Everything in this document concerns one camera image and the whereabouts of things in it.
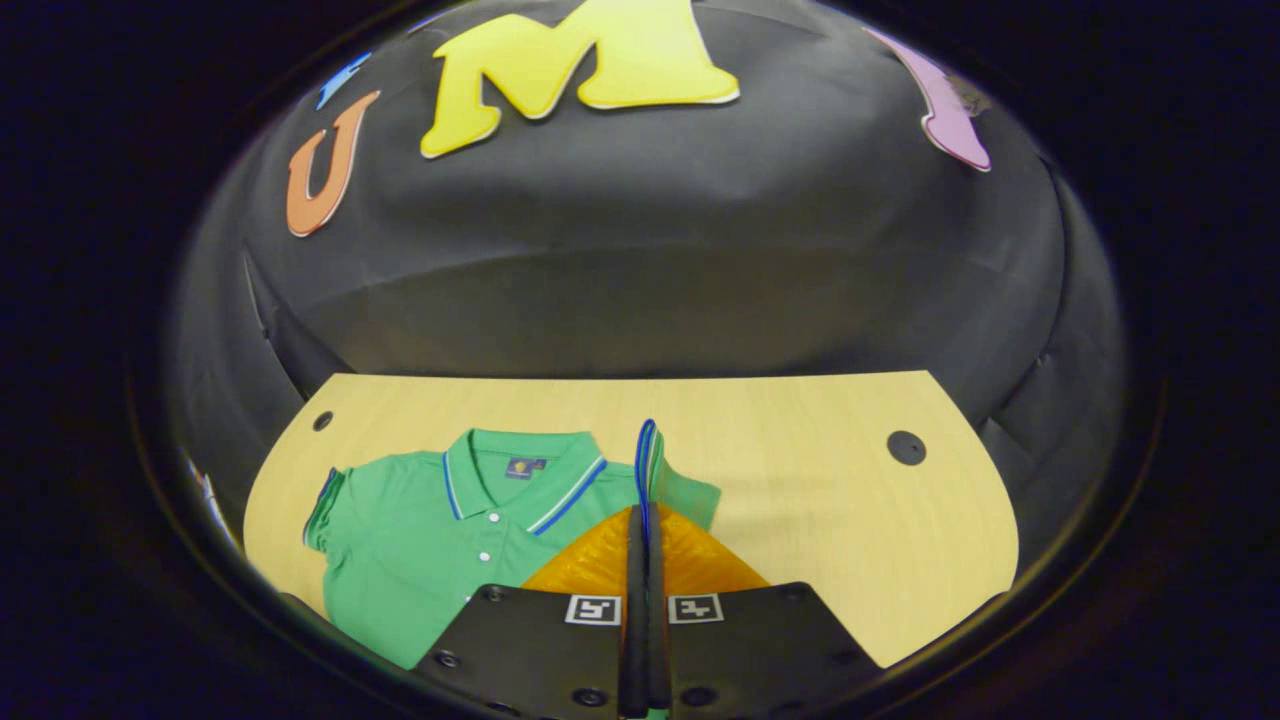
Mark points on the green T-shirt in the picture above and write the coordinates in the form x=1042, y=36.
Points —
x=420, y=540

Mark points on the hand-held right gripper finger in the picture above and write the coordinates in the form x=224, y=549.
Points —
x=635, y=640
x=655, y=640

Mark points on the black backdrop cloth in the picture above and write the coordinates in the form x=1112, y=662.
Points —
x=650, y=250

